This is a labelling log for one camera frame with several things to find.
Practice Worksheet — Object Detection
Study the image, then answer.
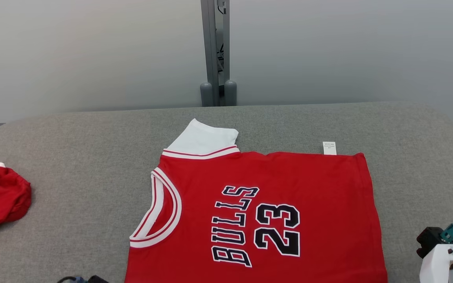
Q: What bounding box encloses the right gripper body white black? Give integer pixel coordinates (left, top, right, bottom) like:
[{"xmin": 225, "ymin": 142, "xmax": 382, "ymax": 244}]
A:
[{"xmin": 419, "ymin": 244, "xmax": 453, "ymax": 283}]

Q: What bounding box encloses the red Bulls 23 jersey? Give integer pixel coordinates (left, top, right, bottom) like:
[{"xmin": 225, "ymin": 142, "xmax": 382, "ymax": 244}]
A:
[{"xmin": 124, "ymin": 119, "xmax": 388, "ymax": 283}]

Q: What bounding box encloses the red shorts white trim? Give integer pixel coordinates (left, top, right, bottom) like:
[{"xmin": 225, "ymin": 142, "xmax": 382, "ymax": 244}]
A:
[{"xmin": 0, "ymin": 159, "xmax": 32, "ymax": 283}]

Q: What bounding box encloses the grey metal partition post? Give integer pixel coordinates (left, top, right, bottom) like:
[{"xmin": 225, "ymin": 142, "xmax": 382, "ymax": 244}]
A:
[{"xmin": 200, "ymin": 0, "xmax": 238, "ymax": 107}]

